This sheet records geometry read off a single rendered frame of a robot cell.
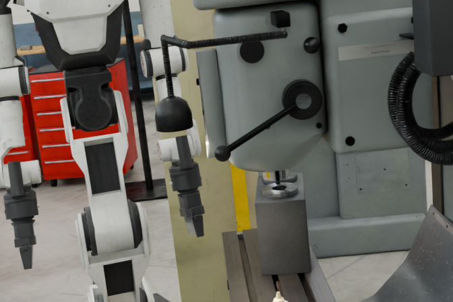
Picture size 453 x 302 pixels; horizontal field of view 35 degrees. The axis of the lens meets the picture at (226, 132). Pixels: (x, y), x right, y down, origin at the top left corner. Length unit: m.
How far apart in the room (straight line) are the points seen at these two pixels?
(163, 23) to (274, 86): 0.83
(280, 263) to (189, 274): 1.66
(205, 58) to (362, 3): 0.31
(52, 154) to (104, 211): 4.19
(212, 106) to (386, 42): 0.35
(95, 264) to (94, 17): 0.69
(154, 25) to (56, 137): 4.14
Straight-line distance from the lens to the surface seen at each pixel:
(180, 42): 1.21
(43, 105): 6.11
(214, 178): 3.21
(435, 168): 1.63
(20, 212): 2.02
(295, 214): 1.69
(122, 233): 2.01
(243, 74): 1.28
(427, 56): 1.06
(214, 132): 1.37
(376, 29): 1.28
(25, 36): 10.64
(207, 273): 3.37
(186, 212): 2.04
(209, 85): 1.35
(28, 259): 2.01
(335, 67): 1.28
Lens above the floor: 1.70
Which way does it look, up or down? 13 degrees down
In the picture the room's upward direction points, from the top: 6 degrees counter-clockwise
